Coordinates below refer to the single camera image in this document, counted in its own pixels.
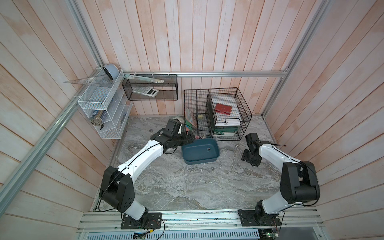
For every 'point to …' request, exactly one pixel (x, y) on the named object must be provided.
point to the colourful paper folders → (190, 120)
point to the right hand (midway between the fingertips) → (247, 158)
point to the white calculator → (151, 92)
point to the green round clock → (181, 119)
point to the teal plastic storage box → (200, 151)
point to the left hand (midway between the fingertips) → (188, 141)
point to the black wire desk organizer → (222, 113)
